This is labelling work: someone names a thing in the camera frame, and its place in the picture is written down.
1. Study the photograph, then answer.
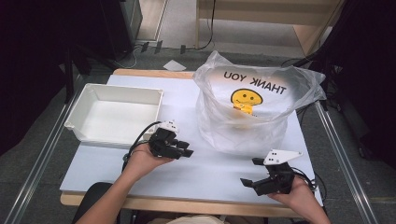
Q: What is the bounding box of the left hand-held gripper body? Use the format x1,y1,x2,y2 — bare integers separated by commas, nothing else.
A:
148,120,182,161

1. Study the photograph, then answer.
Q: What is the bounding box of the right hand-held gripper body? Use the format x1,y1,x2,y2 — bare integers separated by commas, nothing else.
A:
252,148,304,197

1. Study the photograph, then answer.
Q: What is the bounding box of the clear plastic bag smiley print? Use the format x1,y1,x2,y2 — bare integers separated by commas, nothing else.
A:
191,50,327,157

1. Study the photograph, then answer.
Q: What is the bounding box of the yellow drink carton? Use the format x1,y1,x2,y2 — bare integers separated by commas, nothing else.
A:
233,103,254,117

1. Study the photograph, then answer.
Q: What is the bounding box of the person's left hand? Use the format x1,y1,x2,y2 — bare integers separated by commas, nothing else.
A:
124,143,176,180

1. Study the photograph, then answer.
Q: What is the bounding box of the person's right hand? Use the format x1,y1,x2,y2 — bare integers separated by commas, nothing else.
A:
267,176,322,217

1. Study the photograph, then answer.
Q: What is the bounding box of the white board table cover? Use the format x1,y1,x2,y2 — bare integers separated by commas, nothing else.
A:
59,74,324,207

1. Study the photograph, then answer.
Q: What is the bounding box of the white plastic bin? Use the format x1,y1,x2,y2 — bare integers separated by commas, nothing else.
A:
64,82,164,149

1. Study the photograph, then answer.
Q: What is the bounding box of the person's beige clothing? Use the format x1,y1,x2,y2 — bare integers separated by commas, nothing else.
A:
146,214,232,224

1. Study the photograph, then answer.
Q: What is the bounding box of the wooden table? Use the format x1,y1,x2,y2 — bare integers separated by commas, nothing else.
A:
60,68,325,218

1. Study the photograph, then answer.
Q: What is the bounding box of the white paper sheet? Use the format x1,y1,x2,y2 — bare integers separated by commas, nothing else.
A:
163,59,187,72

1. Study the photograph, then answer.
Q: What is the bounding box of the black chair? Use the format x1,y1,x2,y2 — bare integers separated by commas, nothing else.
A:
72,181,123,224

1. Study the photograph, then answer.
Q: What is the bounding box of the black metal stand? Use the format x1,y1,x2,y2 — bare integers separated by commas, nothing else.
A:
60,46,94,105
281,40,340,111

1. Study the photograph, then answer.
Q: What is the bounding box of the black cabinet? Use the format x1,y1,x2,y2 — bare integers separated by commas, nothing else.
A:
69,0,144,62

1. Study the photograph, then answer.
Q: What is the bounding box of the light wooden furniture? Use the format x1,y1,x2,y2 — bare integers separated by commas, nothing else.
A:
195,0,345,57

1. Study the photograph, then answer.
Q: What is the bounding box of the left hand-held gripper black cable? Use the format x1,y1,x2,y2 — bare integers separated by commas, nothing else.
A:
121,120,163,172

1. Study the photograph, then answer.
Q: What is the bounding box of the hand-held gripper black cable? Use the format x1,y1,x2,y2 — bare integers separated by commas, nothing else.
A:
121,120,163,172
291,166,328,203

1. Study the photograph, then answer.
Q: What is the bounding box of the right hand-held gripper black cable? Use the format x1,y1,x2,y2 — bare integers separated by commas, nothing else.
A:
291,166,328,203

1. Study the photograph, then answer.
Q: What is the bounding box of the metal floor rail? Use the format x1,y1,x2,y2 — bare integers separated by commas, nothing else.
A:
2,88,85,224
313,101,380,224

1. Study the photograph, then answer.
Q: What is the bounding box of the black floor cable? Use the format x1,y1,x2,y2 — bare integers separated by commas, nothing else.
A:
186,0,218,51

